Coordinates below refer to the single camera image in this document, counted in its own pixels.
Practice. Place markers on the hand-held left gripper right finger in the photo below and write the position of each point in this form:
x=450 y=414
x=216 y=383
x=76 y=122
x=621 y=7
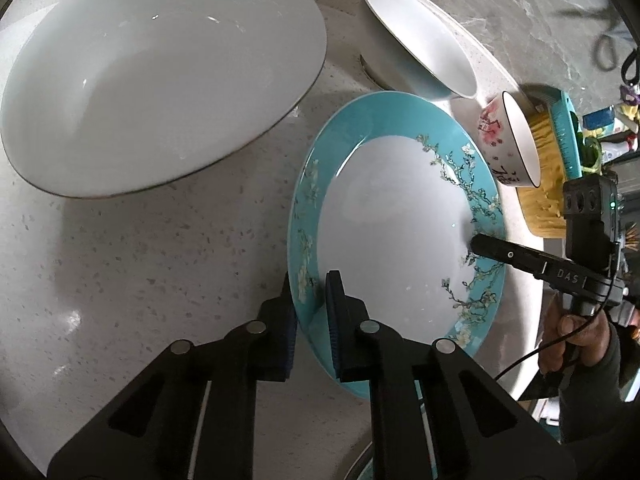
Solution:
x=332 y=325

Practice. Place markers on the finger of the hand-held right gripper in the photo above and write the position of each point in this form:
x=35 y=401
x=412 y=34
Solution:
x=505 y=254

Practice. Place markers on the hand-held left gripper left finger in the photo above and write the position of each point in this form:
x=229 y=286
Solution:
x=290 y=332

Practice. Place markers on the small patterned bowl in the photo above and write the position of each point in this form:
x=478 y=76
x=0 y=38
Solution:
x=505 y=145

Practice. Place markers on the large teal floral plate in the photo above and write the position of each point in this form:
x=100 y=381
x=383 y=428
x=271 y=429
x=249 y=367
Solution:
x=390 y=220

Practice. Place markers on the medium white bowl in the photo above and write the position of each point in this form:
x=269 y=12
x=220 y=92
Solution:
x=415 y=35

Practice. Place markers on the large white bowl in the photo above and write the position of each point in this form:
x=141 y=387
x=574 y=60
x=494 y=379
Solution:
x=150 y=75

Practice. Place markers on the person's right forearm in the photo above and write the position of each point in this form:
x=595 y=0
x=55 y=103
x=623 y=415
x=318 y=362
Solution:
x=600 y=410

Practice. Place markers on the person's right hand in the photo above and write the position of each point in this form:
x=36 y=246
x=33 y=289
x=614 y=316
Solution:
x=555 y=340

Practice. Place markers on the green leafy vegetables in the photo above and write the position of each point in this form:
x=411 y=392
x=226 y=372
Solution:
x=591 y=155

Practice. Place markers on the blue cup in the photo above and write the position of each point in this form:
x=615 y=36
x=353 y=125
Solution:
x=598 y=117

